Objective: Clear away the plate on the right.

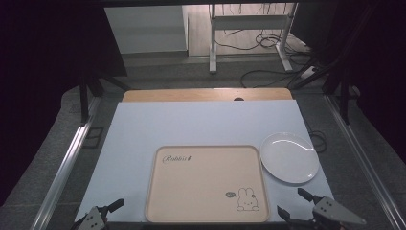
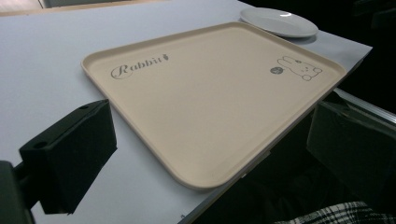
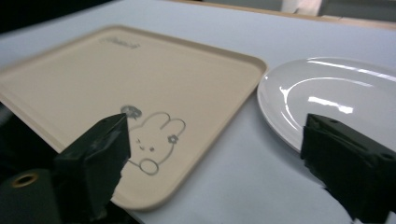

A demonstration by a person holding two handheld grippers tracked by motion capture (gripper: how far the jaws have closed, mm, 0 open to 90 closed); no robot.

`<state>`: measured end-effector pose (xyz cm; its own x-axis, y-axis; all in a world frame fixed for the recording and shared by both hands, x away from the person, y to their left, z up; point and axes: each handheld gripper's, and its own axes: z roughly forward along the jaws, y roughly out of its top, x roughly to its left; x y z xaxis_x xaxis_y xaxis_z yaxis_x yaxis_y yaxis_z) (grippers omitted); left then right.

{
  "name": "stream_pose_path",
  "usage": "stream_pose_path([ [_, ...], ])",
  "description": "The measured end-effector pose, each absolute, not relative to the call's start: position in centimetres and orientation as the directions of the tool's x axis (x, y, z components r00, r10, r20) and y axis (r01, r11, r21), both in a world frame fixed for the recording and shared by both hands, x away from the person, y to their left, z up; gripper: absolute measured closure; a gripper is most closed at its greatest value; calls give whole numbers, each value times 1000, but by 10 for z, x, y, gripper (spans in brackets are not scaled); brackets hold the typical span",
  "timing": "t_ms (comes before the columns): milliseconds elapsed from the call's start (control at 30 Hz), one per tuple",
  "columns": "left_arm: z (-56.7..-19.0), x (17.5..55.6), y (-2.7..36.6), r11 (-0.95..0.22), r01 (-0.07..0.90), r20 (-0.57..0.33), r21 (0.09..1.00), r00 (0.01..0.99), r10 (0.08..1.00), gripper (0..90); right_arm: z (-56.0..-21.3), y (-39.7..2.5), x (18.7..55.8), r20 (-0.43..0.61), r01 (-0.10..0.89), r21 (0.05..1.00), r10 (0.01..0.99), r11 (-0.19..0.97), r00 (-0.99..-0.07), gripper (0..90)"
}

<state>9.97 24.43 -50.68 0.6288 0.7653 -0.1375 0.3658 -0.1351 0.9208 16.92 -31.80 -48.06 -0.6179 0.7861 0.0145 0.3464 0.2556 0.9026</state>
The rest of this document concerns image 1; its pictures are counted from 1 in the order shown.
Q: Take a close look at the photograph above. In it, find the black metal stand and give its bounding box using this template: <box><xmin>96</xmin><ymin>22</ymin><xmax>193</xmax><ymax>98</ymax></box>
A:
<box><xmin>291</xmin><ymin>57</ymin><xmax>352</xmax><ymax>127</ymax></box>
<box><xmin>79</xmin><ymin>68</ymin><xmax>132</xmax><ymax>127</ymax></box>

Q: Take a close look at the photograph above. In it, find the white power strip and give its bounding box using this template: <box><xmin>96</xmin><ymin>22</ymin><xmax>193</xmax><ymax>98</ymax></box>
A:
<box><xmin>300</xmin><ymin>65</ymin><xmax>319</xmax><ymax>80</ymax></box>

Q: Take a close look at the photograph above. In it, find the black floor cable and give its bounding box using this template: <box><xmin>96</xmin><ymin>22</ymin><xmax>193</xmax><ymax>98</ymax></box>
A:
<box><xmin>214</xmin><ymin>30</ymin><xmax>309</xmax><ymax>55</ymax></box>
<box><xmin>239</xmin><ymin>68</ymin><xmax>309</xmax><ymax>89</ymax></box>
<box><xmin>306</xmin><ymin>128</ymin><xmax>328</xmax><ymax>154</ymax></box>

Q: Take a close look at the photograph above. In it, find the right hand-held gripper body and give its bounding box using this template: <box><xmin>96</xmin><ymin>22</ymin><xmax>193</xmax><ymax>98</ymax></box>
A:
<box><xmin>310</xmin><ymin>195</ymin><xmax>368</xmax><ymax>230</ymax></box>

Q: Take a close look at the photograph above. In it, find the dark curtain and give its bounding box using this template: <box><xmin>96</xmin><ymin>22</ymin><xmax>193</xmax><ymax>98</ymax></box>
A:
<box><xmin>0</xmin><ymin>0</ymin><xmax>128</xmax><ymax>206</ymax></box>
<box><xmin>291</xmin><ymin>0</ymin><xmax>406</xmax><ymax>156</ymax></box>

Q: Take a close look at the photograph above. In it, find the black rectangular frame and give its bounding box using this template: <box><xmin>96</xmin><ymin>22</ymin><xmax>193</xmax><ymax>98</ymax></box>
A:
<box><xmin>81</xmin><ymin>126</ymin><xmax>105</xmax><ymax>150</ymax></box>

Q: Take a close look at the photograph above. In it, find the beige tray with rabbit print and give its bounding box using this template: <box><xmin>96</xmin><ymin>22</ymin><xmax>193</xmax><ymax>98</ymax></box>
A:
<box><xmin>145</xmin><ymin>145</ymin><xmax>271</xmax><ymax>224</ymax></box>

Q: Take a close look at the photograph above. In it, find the white round plate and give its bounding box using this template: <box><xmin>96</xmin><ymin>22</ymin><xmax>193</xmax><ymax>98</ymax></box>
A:
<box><xmin>259</xmin><ymin>131</ymin><xmax>321</xmax><ymax>185</ymax></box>

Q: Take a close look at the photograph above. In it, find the aluminium rail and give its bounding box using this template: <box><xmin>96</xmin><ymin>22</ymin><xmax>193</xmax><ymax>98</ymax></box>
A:
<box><xmin>29</xmin><ymin>95</ymin><xmax>103</xmax><ymax>230</ymax></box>
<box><xmin>323</xmin><ymin>94</ymin><xmax>406</xmax><ymax>230</ymax></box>

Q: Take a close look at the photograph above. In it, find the white panel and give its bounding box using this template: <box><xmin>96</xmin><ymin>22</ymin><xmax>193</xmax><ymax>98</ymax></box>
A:
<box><xmin>103</xmin><ymin>5</ymin><xmax>190</xmax><ymax>55</ymax></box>

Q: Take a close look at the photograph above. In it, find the white table mat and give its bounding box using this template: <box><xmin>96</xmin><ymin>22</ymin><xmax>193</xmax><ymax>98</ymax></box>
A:
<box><xmin>74</xmin><ymin>99</ymin><xmax>335</xmax><ymax>223</ymax></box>

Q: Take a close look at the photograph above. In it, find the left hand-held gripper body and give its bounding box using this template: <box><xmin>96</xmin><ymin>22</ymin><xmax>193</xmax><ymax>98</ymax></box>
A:
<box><xmin>70</xmin><ymin>205</ymin><xmax>109</xmax><ymax>230</ymax></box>

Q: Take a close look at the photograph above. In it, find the white metal desk frame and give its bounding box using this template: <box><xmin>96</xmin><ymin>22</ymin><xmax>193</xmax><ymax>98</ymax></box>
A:
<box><xmin>208</xmin><ymin>3</ymin><xmax>300</xmax><ymax>75</ymax></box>

